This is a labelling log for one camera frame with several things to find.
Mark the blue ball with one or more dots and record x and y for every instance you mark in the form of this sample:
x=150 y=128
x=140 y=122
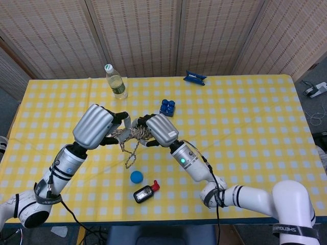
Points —
x=136 y=177

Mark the black bottle red cap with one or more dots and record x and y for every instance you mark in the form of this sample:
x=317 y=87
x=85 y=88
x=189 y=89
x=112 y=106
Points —
x=143 y=195

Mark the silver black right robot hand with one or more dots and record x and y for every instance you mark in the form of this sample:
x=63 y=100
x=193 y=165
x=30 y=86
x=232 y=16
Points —
x=162 y=128

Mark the woven bamboo screen panel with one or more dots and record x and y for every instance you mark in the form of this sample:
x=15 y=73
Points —
x=56 y=38
x=288 y=38
x=217 y=38
x=143 y=38
x=10 y=74

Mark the clear plastic bottle green label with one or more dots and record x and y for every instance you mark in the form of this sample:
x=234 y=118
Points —
x=117 y=86

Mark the blue snack packet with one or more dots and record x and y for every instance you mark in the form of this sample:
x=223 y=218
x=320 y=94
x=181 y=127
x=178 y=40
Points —
x=194 y=78

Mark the blue toy building block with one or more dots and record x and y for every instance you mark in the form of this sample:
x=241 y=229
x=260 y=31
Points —
x=167 y=108

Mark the yellow white checked tablecloth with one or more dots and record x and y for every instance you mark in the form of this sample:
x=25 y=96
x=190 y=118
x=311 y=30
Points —
x=255 y=114

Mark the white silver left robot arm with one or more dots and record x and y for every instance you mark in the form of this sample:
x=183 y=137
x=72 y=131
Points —
x=64 y=163

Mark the white paper scrap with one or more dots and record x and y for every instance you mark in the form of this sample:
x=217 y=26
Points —
x=59 y=231

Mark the white power strip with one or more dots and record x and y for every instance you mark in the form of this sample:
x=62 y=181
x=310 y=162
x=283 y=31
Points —
x=318 y=89

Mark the yellow floor strip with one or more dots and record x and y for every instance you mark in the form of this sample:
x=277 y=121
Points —
x=81 y=234

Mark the black box on floor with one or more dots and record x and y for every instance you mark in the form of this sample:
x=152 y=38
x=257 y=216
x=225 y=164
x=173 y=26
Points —
x=321 y=139

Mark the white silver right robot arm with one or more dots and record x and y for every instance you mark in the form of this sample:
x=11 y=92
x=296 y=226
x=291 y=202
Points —
x=191 y=166

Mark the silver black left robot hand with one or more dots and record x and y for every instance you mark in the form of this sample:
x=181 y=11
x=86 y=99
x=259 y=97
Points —
x=92 y=125

